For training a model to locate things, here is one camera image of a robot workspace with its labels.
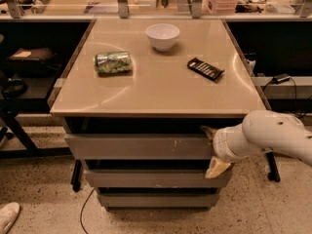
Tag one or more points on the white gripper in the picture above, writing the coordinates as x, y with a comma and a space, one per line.
220, 144

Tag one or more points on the grey bottom drawer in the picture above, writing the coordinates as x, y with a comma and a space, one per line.
158, 201

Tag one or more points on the black power adapter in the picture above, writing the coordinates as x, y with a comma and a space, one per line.
281, 78

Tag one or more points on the grey drawer cabinet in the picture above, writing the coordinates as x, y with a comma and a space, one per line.
160, 95

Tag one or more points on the black headphones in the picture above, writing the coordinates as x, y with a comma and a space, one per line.
12, 88

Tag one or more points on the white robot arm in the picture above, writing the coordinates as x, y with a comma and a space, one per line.
262, 131

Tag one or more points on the black snack bar wrapper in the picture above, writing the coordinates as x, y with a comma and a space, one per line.
204, 69

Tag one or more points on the white shoe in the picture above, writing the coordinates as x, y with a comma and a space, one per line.
8, 216

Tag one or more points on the white ceramic bowl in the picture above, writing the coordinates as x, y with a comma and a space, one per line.
162, 36

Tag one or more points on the grey middle drawer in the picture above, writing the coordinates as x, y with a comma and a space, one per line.
155, 179

